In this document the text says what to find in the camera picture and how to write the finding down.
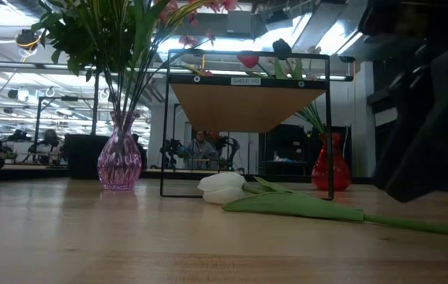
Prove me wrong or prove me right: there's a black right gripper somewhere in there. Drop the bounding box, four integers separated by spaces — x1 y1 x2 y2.
360 0 448 52

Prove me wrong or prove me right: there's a red glass vase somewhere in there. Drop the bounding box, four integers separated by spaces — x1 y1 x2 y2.
311 132 352 192

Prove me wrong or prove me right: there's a black artificial tulip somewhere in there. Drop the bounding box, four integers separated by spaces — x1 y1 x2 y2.
272 38 306 80

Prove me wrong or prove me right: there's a red artificial tulip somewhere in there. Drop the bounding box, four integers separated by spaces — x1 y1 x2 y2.
237 52 288 80

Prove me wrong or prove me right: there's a white artificial tulip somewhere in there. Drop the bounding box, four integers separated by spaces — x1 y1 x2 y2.
197 171 448 240

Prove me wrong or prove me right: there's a pink blossom flower spray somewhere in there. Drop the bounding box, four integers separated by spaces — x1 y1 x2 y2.
121 0 241 119

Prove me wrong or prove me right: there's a pink ribbed glass vase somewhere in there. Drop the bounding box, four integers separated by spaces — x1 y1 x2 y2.
96 110 143 192

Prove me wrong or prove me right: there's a black cabinet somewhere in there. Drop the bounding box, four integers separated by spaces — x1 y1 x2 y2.
258 124 308 177

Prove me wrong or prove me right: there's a person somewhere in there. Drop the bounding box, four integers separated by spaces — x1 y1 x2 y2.
36 129 66 166
189 129 219 171
131 133 149 170

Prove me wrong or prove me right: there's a green potted plant black pot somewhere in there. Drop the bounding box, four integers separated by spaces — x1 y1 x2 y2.
30 0 158 181

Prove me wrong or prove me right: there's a black round lamp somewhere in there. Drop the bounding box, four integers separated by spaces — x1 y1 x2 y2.
14 29 43 51

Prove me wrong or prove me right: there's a wooden shelf with black frame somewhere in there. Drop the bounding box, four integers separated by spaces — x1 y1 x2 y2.
160 49 334 201

